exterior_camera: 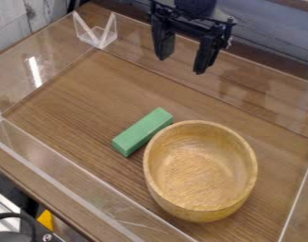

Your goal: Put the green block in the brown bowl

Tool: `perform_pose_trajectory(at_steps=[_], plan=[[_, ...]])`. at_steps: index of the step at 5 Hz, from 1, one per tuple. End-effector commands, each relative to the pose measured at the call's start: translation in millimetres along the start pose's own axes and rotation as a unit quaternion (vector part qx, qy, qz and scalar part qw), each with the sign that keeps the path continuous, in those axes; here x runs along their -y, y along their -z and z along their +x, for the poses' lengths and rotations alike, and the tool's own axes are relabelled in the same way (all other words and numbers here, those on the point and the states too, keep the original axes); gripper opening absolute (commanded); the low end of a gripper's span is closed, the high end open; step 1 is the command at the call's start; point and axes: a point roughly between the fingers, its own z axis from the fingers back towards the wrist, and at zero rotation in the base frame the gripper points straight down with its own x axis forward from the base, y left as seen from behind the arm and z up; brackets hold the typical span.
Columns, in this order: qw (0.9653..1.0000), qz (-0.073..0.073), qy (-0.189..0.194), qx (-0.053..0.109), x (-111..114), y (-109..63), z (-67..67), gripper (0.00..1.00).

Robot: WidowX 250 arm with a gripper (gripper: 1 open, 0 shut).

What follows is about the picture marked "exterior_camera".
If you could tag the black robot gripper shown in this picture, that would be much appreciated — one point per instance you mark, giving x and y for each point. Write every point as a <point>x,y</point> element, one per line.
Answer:
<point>183,14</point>

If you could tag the green rectangular block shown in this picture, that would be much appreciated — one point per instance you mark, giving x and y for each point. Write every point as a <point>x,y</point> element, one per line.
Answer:
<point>140,132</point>

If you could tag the brown wooden bowl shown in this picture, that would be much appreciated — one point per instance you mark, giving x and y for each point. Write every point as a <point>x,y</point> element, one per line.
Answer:
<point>200,170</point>

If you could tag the yellow and black device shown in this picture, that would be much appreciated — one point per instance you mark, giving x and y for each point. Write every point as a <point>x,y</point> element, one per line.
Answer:
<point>51,224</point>

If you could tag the clear acrylic enclosure wall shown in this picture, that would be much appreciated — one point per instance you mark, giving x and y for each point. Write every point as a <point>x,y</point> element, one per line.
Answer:
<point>69,96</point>

